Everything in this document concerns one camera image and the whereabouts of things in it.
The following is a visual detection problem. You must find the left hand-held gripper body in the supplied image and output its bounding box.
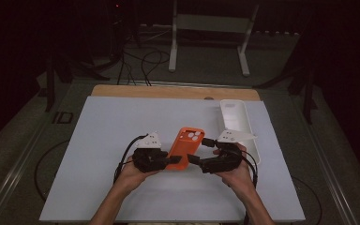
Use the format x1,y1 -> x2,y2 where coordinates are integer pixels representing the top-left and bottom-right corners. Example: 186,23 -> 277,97
132,131 -> 171,173

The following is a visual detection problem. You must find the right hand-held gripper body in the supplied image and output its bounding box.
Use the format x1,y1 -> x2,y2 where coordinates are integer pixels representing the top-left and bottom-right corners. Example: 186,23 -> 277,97
199,129 -> 258,174

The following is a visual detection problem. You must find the orange phone case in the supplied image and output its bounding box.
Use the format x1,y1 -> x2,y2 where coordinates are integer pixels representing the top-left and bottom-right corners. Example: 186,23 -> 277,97
165,127 -> 206,172

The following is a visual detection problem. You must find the person's right hand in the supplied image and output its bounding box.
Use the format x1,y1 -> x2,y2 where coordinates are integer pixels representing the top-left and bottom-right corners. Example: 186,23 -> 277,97
217,142 -> 255,189

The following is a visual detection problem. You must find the person's left hand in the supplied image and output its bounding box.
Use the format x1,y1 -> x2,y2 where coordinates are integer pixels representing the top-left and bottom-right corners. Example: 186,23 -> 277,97
118,156 -> 167,190

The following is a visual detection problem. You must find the white oblong tray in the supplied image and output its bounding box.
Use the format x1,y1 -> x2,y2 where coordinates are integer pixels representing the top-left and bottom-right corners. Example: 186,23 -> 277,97
218,98 -> 262,166

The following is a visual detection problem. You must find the white table sheet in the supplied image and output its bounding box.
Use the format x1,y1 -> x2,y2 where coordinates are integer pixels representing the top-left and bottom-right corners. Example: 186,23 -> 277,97
38,95 -> 307,223

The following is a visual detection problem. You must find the black stand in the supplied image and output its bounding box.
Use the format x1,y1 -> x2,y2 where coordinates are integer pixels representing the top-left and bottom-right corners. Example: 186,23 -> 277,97
289,62 -> 318,126
45,46 -> 111,113

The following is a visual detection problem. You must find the white metal stand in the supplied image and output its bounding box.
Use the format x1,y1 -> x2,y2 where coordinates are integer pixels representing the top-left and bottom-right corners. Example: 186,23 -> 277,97
168,0 -> 261,78

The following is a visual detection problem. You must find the left hand-held gripper black cable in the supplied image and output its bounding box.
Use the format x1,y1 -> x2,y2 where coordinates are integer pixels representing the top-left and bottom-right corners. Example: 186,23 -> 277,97
112,133 -> 149,185

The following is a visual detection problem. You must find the hand-held gripper black cable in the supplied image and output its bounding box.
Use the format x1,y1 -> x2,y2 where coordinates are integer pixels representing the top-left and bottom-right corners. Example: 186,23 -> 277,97
112,133 -> 149,185
238,151 -> 260,189

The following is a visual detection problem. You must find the right hand-held gripper black cable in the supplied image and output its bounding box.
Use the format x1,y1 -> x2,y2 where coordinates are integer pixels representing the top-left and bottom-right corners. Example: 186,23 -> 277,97
238,151 -> 260,189

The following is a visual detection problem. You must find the black floor cable bundle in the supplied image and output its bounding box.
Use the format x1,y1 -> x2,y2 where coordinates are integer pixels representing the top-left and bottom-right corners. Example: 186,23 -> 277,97
116,50 -> 172,87

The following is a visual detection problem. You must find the black floor cable loop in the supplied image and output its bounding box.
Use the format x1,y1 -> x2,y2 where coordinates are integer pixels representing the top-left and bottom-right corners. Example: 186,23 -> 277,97
33,140 -> 71,202
292,176 -> 323,225

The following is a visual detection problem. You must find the metal floor rail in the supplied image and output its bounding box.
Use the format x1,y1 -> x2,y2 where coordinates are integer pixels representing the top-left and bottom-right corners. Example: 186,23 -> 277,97
293,102 -> 359,225
0,118 -> 55,225

